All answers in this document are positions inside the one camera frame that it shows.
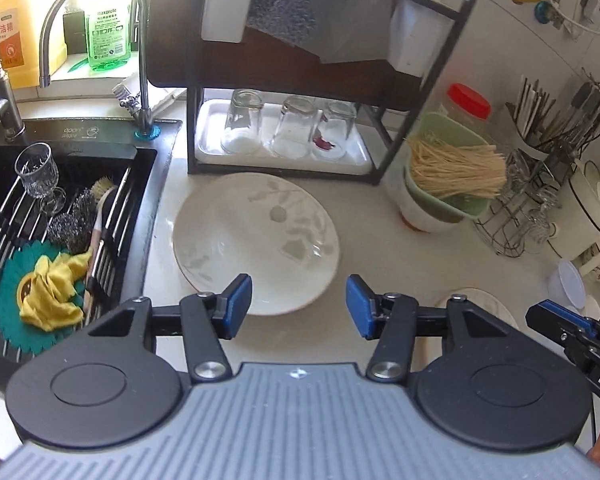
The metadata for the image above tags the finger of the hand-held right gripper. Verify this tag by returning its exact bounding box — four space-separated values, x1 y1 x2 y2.
525 300 600 358

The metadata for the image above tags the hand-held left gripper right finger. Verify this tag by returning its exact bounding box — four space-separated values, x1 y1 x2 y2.
346 275 521 383

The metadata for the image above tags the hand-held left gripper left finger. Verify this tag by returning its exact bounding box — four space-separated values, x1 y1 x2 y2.
87 274 253 382

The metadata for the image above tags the large leaf print white plate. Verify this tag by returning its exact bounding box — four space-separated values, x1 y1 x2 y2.
173 172 341 317

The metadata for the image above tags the small white plate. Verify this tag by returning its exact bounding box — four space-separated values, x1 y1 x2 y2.
432 287 520 332

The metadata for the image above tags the textured clear glass cup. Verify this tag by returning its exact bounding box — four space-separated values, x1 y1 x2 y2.
526 202 557 246

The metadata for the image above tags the white electric cooking pot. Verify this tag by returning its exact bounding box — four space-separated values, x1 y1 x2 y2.
547 160 600 261

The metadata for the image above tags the dish brush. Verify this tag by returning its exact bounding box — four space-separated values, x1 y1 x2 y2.
82 177 120 311

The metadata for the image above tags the clear glass tumbler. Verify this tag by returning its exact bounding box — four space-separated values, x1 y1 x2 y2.
220 89 265 156
311 100 358 162
270 95 317 159

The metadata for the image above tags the white plastic tray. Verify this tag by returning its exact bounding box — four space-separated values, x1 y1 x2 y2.
196 99 372 171

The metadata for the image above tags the green white utensil holder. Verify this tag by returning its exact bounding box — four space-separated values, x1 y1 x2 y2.
502 102 600 163

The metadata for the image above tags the steel wool scrubber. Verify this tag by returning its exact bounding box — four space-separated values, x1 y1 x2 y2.
47 212 93 255
69 186 102 226

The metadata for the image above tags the yellow cloth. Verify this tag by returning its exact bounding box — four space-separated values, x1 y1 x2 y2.
19 252 92 332

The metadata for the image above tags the black kitchen sink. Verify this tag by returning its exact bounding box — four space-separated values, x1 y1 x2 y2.
0 117 183 401

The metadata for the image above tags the green flower silicone mat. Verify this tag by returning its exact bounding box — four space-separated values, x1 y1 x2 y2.
0 240 98 358

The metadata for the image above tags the red lid plastic jar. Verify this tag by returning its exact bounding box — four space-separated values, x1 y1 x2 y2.
437 82 492 133

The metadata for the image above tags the chrome gooseneck faucet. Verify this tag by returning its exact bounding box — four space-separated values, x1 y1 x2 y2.
39 0 156 138

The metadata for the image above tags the crystal wine glass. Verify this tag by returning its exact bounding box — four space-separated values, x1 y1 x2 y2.
14 142 67 213

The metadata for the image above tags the roll-up sink drying rack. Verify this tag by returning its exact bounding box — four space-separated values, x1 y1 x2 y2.
0 145 146 361

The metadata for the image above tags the white hanging holder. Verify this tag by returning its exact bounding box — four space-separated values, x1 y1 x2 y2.
387 0 448 77

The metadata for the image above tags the black metal two-tier rack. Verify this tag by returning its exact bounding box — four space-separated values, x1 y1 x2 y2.
145 0 481 187

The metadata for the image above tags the green dish soap bottle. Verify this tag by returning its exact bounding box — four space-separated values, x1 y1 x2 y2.
82 0 133 72

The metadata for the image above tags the white hanging box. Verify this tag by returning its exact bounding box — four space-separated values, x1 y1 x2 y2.
200 0 261 44

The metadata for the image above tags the grey dish cloth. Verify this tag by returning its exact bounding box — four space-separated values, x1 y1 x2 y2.
245 0 401 65

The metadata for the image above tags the yellow detergent jug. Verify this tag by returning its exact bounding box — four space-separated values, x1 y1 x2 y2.
0 0 81 87

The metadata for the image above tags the wire glass rack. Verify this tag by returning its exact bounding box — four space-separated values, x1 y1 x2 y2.
475 150 566 258

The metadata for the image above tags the white cable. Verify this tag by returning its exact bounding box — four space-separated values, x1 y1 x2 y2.
550 2 600 37

